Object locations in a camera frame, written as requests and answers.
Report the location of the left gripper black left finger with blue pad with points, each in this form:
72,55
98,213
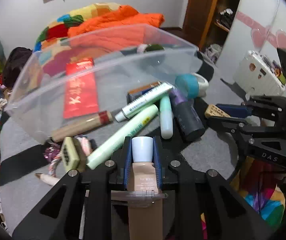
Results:
78,201

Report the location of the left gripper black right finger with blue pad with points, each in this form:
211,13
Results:
206,207

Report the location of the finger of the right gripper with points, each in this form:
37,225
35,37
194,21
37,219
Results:
233,126
258,105

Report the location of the small wooden tag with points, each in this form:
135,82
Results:
213,110

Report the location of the dark purple spray bottle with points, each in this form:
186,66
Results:
184,112

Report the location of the blue tape roll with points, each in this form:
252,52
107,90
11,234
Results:
191,85

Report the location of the magenta plastic charm keychain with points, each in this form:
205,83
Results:
51,152

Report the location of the beige foundation tube white cap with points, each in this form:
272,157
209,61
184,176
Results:
145,218

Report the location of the mint white small bottle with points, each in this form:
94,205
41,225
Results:
166,118

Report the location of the pale green long tube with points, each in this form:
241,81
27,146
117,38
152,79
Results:
131,128

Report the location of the white suitcase with stickers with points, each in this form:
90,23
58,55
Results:
256,77

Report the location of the grey black blanket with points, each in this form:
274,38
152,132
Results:
22,156

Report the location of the white green ointment tube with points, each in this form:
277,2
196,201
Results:
143,101

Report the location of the brown cardboard tube red band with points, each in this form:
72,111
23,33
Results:
87,123

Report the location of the blue orange small box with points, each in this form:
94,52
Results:
137,92

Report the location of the red envelope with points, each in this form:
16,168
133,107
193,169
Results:
81,92

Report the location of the green round bottle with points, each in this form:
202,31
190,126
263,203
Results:
144,48

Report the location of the wooden wardrobe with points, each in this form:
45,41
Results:
208,21

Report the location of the clear plastic storage bin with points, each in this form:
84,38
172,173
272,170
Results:
38,97

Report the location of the orange blanket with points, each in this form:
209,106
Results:
125,15

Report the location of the dark clothes pile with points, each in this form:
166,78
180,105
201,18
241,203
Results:
14,65

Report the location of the colorful patchwork quilt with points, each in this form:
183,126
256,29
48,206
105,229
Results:
58,29

